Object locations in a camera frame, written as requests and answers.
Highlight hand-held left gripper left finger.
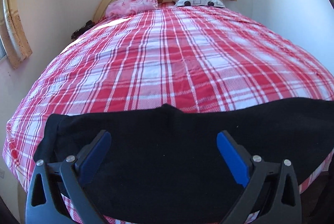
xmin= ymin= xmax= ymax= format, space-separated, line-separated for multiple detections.
xmin=25 ymin=129 xmax=113 ymax=224

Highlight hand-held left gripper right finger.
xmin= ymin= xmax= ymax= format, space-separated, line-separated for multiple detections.
xmin=216 ymin=130 xmax=302 ymax=224

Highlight black pants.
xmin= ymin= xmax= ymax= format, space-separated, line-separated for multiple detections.
xmin=33 ymin=99 xmax=334 ymax=224

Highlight red plaid bed sheet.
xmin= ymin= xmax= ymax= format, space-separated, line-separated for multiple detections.
xmin=3 ymin=2 xmax=334 ymax=224

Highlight dark cloth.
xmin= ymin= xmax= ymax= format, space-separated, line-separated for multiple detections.
xmin=70 ymin=20 xmax=94 ymax=40

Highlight side window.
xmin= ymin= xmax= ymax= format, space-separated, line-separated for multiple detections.
xmin=0 ymin=38 xmax=7 ymax=60

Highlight beige side curtain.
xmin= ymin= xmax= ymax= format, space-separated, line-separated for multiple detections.
xmin=0 ymin=0 xmax=33 ymax=69

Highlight pink floral pillow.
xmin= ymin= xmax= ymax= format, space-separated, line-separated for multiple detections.
xmin=105 ymin=0 xmax=158 ymax=18

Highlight white patterned pillow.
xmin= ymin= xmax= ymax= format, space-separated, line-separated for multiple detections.
xmin=173 ymin=0 xmax=226 ymax=8

